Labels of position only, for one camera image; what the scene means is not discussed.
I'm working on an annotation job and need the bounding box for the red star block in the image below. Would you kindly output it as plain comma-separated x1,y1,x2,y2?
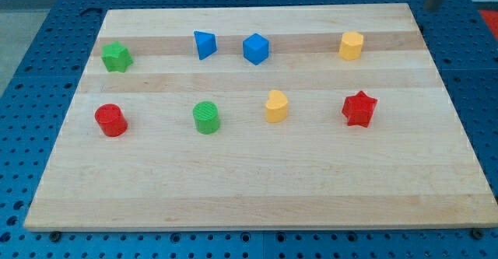
342,91,378,128

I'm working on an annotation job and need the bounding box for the green star block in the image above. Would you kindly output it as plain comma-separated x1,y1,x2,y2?
101,41,133,72

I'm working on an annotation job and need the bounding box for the yellow heart block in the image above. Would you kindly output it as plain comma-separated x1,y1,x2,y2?
265,89,289,123

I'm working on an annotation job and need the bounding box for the wooden board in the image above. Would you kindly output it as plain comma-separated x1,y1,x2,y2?
24,3,497,232

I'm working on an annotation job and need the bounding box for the green cylinder block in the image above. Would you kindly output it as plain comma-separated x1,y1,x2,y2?
192,101,220,135

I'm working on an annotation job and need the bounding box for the blue cube block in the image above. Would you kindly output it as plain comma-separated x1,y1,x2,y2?
243,33,269,65

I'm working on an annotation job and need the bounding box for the blue triangle block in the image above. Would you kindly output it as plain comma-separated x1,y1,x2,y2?
194,31,217,60

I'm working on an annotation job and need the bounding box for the yellow hexagon block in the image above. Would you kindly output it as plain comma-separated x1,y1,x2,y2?
338,31,364,61

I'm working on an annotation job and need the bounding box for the red cylinder block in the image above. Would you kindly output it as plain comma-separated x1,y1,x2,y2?
94,103,128,137

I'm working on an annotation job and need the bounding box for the red object at edge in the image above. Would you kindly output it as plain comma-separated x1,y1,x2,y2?
479,10,498,39

